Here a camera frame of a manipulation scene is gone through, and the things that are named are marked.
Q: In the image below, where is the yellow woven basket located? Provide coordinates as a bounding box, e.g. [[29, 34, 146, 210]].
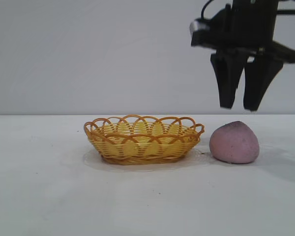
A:
[[83, 114, 205, 166]]

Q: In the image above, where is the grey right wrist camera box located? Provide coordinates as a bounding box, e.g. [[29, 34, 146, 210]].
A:
[[189, 18, 211, 34]]

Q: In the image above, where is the black cable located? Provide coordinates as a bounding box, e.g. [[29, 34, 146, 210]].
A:
[[201, 0, 216, 20], [276, 8, 295, 16]]

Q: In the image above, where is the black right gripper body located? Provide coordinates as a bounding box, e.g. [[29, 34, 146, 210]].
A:
[[190, 0, 295, 65]]

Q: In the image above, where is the pink peach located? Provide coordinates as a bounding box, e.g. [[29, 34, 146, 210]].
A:
[[209, 120, 260, 164]]

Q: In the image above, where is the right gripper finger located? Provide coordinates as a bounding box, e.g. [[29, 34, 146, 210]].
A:
[[243, 52, 284, 113], [210, 50, 248, 109]]

